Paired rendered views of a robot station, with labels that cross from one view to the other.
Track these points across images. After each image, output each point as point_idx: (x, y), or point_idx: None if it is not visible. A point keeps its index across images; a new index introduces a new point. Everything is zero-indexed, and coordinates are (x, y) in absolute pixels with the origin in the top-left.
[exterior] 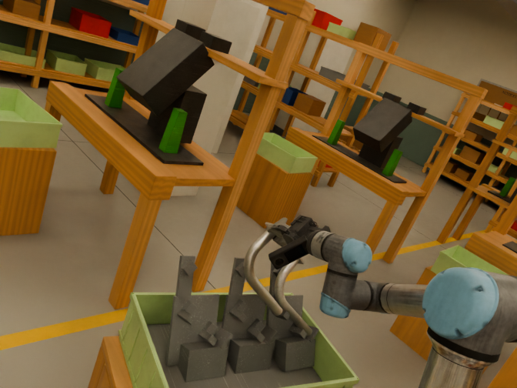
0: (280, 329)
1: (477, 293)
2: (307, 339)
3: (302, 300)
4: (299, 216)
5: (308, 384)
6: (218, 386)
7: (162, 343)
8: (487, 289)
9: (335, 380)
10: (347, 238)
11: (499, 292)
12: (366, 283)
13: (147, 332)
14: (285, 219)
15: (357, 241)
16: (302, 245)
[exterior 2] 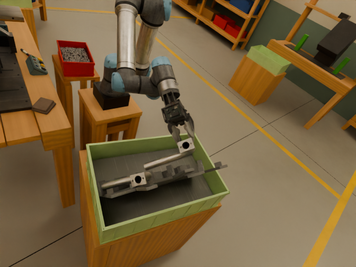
0: (127, 188)
1: None
2: (106, 181)
3: (109, 195)
4: (183, 113)
5: (127, 140)
6: (165, 166)
7: (196, 189)
8: None
9: (106, 142)
10: (168, 65)
11: None
12: (141, 77)
13: (213, 165)
14: (187, 128)
15: (166, 59)
16: None
